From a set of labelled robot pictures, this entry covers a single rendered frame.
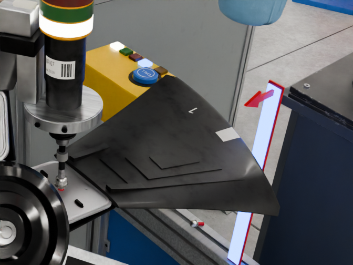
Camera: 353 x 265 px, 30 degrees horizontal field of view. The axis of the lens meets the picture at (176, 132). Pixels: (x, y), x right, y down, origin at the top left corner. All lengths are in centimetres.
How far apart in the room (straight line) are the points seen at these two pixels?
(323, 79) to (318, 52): 251
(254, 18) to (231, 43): 135
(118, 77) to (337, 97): 41
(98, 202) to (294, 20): 353
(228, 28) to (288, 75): 147
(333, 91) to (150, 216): 41
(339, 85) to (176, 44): 70
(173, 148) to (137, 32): 101
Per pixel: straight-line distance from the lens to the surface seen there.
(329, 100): 122
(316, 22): 415
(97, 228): 132
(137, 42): 174
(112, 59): 112
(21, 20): 55
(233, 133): 81
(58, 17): 53
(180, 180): 70
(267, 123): 90
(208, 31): 196
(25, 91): 59
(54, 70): 56
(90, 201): 65
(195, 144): 76
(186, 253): 114
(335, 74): 131
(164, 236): 116
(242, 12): 73
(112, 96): 107
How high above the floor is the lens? 161
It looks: 34 degrees down
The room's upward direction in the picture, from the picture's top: 8 degrees clockwise
